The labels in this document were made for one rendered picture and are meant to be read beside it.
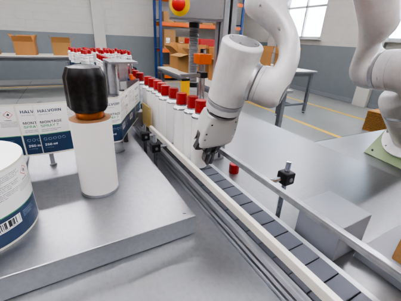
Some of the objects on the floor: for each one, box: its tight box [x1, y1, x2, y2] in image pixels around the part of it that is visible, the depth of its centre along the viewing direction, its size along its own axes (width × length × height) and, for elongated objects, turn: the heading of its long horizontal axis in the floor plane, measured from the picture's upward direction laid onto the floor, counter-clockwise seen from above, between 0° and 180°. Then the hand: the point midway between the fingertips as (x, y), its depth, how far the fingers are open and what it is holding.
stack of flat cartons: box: [362, 109, 387, 132], centre depth 388 cm, size 64×53×31 cm
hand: (207, 156), depth 69 cm, fingers closed
